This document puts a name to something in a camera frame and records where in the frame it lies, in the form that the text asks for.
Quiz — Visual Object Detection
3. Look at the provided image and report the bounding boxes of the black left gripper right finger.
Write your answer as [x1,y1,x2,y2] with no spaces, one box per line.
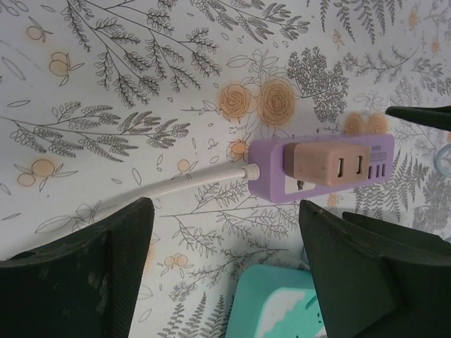
[298,199,451,338]

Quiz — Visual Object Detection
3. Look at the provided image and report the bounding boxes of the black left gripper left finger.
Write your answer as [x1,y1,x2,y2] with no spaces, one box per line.
[0,196,156,338]

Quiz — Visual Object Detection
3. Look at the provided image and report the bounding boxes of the clear bluish power strip cable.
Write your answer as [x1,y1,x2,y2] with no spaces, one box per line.
[435,144,451,170]

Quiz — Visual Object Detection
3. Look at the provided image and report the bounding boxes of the teal triangular power strip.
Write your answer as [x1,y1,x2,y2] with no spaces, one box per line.
[224,263,330,338]

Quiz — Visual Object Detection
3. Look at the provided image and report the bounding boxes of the pale pink charger plug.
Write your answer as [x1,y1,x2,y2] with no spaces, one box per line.
[283,142,373,187]

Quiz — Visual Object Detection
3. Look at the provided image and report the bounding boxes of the floral table mat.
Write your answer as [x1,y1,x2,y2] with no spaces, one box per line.
[0,0,451,338]

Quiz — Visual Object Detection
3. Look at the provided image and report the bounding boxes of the purple power strip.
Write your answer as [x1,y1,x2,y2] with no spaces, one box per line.
[246,133,396,202]

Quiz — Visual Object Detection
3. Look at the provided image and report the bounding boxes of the white power strip cable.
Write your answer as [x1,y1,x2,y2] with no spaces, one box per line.
[101,163,261,214]

